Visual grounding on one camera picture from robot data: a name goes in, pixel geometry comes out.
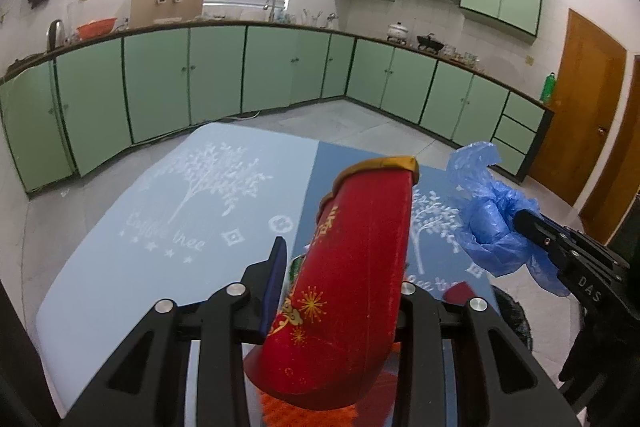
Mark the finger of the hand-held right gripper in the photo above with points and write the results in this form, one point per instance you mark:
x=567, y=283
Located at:
x=537, y=229
x=580, y=243

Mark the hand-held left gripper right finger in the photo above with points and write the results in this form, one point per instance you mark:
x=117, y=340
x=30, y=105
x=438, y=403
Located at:
x=415, y=307

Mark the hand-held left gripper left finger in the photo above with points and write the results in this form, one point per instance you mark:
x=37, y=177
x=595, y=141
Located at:
x=277, y=277

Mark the carton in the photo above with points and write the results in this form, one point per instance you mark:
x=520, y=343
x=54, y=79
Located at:
x=296, y=272

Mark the blue plastic bag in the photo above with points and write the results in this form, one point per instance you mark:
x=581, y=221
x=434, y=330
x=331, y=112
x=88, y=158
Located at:
x=480, y=217

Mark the red cylinder box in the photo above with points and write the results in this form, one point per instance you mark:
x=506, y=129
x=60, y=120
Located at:
x=350, y=267

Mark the black trash bin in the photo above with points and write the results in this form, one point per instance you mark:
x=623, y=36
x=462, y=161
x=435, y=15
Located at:
x=515, y=322

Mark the orange foam net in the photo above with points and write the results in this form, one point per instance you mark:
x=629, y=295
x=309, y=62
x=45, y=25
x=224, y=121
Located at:
x=310, y=412

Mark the person's right hand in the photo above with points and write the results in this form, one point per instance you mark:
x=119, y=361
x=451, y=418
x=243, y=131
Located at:
x=605, y=357

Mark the wooden door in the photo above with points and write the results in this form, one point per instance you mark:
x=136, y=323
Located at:
x=580, y=117
x=620, y=157

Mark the light blue tree print tablecloth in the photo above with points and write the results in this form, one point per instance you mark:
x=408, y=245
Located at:
x=150, y=217

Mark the green bottle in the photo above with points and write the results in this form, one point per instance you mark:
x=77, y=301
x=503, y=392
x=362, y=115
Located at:
x=548, y=88

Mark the glass jars group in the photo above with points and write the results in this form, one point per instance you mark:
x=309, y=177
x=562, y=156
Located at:
x=460, y=54

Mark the black wok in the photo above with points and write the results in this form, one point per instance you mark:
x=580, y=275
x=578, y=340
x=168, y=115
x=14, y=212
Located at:
x=429, y=41

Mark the green base cabinets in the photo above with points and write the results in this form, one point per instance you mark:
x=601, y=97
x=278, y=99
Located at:
x=200, y=72

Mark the white pot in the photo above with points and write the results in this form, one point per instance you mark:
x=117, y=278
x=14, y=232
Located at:
x=400, y=32

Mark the utensil holder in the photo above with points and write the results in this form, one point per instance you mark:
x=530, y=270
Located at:
x=312, y=17

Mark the metal faucet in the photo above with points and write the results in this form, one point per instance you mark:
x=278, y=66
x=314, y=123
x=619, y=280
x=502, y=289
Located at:
x=270, y=2

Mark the red basin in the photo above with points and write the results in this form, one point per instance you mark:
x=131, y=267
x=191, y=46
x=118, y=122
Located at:
x=97, y=28

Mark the metal kettle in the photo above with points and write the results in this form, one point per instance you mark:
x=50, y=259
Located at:
x=54, y=34

